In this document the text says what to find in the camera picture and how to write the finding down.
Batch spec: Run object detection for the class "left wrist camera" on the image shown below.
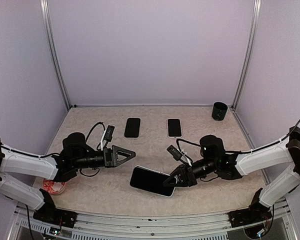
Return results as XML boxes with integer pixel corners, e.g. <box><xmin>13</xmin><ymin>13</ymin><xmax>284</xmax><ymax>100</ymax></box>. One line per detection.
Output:
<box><xmin>97</xmin><ymin>125</ymin><xmax>115</xmax><ymax>151</ymax></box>

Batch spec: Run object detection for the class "left aluminium frame post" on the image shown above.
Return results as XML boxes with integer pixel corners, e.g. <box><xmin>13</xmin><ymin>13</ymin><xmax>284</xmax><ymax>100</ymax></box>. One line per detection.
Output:
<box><xmin>40</xmin><ymin>0</ymin><xmax>72</xmax><ymax>111</ymax></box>

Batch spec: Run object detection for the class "black phone case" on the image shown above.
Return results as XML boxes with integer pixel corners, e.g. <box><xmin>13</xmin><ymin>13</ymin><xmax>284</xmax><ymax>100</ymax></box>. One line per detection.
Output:
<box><xmin>124</xmin><ymin>117</ymin><xmax>141</xmax><ymax>138</ymax></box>

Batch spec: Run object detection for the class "pink phone case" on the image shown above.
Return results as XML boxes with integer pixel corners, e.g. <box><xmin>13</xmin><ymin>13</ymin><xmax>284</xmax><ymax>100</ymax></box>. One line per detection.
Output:
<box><xmin>167</xmin><ymin>118</ymin><xmax>183</xmax><ymax>139</ymax></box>

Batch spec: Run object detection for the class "aluminium frame post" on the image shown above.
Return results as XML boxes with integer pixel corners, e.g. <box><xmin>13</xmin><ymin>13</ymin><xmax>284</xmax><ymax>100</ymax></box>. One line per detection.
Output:
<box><xmin>231</xmin><ymin>0</ymin><xmax>262</xmax><ymax>112</ymax></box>
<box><xmin>40</xmin><ymin>0</ymin><xmax>72</xmax><ymax>111</ymax></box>

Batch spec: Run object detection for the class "light blue phone case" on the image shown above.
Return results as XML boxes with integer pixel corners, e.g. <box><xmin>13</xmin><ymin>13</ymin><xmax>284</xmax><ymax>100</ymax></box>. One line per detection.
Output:
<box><xmin>129</xmin><ymin>165</ymin><xmax>177</xmax><ymax>198</ymax></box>

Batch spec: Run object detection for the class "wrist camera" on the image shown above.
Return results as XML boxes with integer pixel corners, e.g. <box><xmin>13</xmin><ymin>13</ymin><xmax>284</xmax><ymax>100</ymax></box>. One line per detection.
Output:
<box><xmin>166</xmin><ymin>145</ymin><xmax>192</xmax><ymax>167</ymax></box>
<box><xmin>97</xmin><ymin>125</ymin><xmax>115</xmax><ymax>151</ymax></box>

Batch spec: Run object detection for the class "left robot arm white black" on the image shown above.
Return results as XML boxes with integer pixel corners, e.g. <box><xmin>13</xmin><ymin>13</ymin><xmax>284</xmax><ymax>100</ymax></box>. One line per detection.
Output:
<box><xmin>0</xmin><ymin>132</ymin><xmax>136</xmax><ymax>223</ymax></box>

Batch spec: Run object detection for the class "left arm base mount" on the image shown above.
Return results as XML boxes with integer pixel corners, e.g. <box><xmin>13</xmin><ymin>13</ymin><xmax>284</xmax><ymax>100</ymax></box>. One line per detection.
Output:
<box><xmin>33</xmin><ymin>208</ymin><xmax>78</xmax><ymax>229</ymax></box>

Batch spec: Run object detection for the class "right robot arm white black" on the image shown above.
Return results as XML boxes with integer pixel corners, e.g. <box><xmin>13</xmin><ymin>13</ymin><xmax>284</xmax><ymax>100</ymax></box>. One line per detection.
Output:
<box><xmin>163</xmin><ymin>126</ymin><xmax>300</xmax><ymax>222</ymax></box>

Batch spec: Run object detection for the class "right aluminium frame post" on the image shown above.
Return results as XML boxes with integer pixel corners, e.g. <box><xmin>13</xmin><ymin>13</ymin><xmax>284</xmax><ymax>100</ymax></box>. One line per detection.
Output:
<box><xmin>231</xmin><ymin>0</ymin><xmax>262</xmax><ymax>112</ymax></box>

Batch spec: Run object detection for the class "dark green cup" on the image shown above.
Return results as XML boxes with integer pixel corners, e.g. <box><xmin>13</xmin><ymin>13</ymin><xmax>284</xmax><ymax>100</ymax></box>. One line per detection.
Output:
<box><xmin>211</xmin><ymin>102</ymin><xmax>228</xmax><ymax>121</ymax></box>

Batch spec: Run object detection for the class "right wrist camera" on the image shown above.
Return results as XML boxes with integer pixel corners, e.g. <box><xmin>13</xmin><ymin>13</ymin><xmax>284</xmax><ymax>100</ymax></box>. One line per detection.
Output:
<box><xmin>166</xmin><ymin>145</ymin><xmax>192</xmax><ymax>167</ymax></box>

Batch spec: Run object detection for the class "front aluminium rail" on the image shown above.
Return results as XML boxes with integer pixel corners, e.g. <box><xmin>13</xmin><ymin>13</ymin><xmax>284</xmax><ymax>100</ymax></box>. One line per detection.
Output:
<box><xmin>13</xmin><ymin>199</ymin><xmax>291</xmax><ymax>240</ymax></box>

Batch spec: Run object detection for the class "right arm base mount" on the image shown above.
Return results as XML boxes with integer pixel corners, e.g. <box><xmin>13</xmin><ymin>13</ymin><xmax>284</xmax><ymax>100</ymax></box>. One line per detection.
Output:
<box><xmin>228</xmin><ymin>208</ymin><xmax>272</xmax><ymax>228</ymax></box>

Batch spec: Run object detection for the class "red white patterned dish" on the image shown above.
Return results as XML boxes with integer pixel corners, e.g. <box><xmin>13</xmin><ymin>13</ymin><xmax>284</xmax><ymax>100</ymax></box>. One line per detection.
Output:
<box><xmin>42</xmin><ymin>179</ymin><xmax>66</xmax><ymax>195</ymax></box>

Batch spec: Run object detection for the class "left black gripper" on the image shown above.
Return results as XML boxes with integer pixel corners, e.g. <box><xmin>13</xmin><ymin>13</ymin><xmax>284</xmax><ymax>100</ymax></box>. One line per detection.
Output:
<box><xmin>72</xmin><ymin>144</ymin><xmax>136</xmax><ymax>169</ymax></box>

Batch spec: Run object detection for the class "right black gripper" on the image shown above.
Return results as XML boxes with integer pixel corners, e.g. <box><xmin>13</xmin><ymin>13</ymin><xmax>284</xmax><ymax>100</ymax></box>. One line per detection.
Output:
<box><xmin>163</xmin><ymin>158</ymin><xmax>219</xmax><ymax>187</ymax></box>

